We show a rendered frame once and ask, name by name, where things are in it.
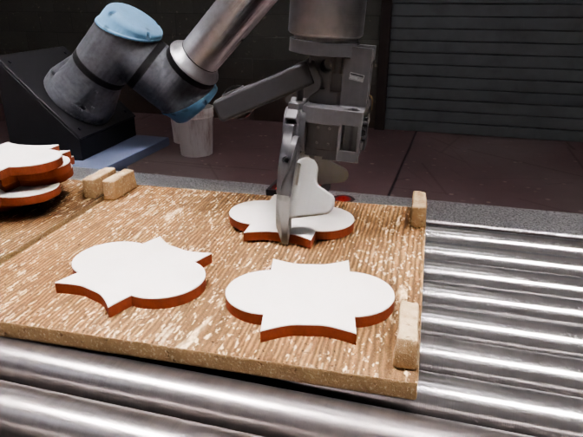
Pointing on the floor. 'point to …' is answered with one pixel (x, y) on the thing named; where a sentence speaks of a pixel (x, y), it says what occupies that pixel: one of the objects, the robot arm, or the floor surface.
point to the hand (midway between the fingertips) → (291, 218)
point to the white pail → (197, 134)
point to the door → (387, 96)
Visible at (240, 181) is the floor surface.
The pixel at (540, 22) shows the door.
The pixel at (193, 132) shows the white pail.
